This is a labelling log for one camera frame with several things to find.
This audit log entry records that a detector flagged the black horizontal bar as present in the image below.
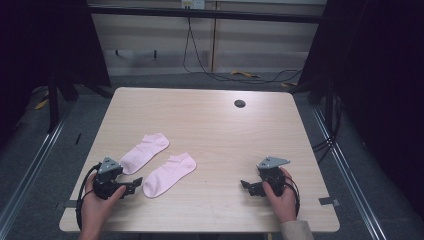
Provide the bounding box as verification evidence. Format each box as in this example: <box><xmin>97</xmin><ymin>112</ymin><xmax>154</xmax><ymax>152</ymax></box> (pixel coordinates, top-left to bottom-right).
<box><xmin>87</xmin><ymin>5</ymin><xmax>324</xmax><ymax>25</ymax></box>

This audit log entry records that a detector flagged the person's right hand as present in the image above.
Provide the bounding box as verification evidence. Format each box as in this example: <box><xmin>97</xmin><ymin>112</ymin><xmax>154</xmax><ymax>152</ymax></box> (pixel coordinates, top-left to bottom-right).
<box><xmin>261</xmin><ymin>167</ymin><xmax>298</xmax><ymax>224</ymax></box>

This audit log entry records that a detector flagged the white wall socket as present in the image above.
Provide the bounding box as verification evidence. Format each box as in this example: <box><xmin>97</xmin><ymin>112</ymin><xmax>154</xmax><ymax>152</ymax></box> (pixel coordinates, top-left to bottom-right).
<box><xmin>180</xmin><ymin>0</ymin><xmax>206</xmax><ymax>10</ymax></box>

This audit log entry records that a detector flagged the black floor cable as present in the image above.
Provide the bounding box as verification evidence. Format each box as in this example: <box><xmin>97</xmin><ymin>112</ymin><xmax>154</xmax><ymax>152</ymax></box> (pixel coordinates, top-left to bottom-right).
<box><xmin>181</xmin><ymin>16</ymin><xmax>304</xmax><ymax>85</ymax></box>

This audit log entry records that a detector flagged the pink ankle sock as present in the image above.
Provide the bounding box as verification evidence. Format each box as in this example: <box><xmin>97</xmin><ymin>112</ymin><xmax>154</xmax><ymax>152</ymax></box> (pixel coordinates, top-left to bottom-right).
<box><xmin>142</xmin><ymin>151</ymin><xmax>198</xmax><ymax>200</ymax></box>
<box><xmin>118</xmin><ymin>132</ymin><xmax>171</xmax><ymax>176</ymax></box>

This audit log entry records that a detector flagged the metal floor rail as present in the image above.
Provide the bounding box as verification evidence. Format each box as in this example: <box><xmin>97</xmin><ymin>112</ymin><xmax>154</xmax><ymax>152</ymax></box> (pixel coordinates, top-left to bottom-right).
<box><xmin>0</xmin><ymin>109</ymin><xmax>69</xmax><ymax>231</ymax></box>
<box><xmin>311</xmin><ymin>105</ymin><xmax>389</xmax><ymax>240</ymax></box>

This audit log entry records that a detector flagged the yellow floor object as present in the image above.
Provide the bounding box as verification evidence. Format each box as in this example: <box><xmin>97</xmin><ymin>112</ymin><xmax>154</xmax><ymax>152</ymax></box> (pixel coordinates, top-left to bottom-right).
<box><xmin>230</xmin><ymin>69</ymin><xmax>262</xmax><ymax>80</ymax></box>
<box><xmin>34</xmin><ymin>97</ymin><xmax>50</xmax><ymax>111</ymax></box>

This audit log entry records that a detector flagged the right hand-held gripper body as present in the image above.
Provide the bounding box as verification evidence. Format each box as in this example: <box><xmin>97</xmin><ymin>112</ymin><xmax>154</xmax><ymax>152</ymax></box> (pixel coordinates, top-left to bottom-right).
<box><xmin>256</xmin><ymin>156</ymin><xmax>291</xmax><ymax>198</ymax></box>

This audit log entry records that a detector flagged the grey tape strip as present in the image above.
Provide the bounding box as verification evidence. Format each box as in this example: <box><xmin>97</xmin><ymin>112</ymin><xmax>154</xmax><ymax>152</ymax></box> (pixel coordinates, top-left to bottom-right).
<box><xmin>318</xmin><ymin>196</ymin><xmax>341</xmax><ymax>207</ymax></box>
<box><xmin>63</xmin><ymin>199</ymin><xmax>83</xmax><ymax>210</ymax></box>

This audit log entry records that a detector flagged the person's left hand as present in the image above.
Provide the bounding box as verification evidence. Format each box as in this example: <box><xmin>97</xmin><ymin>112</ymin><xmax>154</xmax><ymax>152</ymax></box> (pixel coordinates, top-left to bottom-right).
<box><xmin>80</xmin><ymin>182</ymin><xmax>128</xmax><ymax>233</ymax></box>

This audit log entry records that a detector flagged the black cable bundle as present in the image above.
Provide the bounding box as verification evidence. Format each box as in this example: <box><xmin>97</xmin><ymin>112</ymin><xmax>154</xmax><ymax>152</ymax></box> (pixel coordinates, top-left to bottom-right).
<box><xmin>310</xmin><ymin>94</ymin><xmax>344</xmax><ymax>164</ymax></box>

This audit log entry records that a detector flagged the black curtain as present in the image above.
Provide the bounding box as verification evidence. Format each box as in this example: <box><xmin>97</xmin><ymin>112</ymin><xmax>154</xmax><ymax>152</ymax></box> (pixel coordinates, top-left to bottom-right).
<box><xmin>297</xmin><ymin>0</ymin><xmax>424</xmax><ymax>211</ymax></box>
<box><xmin>0</xmin><ymin>0</ymin><xmax>112</xmax><ymax>141</ymax></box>

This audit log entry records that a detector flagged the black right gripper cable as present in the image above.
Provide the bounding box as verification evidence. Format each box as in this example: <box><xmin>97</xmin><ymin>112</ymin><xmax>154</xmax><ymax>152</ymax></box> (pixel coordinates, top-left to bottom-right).
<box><xmin>283</xmin><ymin>174</ymin><xmax>301</xmax><ymax>218</ymax></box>

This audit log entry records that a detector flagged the black metal stand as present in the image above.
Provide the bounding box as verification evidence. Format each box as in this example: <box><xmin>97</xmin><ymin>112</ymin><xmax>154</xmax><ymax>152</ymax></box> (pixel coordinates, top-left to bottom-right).
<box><xmin>46</xmin><ymin>69</ymin><xmax>62</xmax><ymax>134</ymax></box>

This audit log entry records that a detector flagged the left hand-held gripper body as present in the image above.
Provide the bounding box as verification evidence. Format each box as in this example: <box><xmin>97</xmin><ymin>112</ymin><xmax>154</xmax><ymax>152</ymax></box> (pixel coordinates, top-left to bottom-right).
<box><xmin>92</xmin><ymin>156</ymin><xmax>127</xmax><ymax>201</ymax></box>

